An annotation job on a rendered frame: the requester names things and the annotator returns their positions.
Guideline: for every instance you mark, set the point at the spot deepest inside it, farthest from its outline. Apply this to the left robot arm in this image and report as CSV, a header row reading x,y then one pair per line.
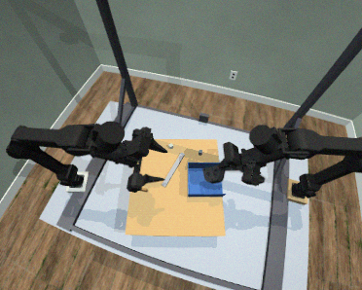
x,y
302,144

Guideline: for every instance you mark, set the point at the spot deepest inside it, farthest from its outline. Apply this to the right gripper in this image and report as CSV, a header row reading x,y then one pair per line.
x,y
135,181

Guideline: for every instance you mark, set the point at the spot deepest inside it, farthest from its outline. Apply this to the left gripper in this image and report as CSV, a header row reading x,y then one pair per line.
x,y
233,157

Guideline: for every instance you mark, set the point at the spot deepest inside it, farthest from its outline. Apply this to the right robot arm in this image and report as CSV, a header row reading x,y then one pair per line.
x,y
26,141

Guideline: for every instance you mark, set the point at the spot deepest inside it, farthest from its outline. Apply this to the light grey long flat bar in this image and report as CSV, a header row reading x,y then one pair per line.
x,y
169,175

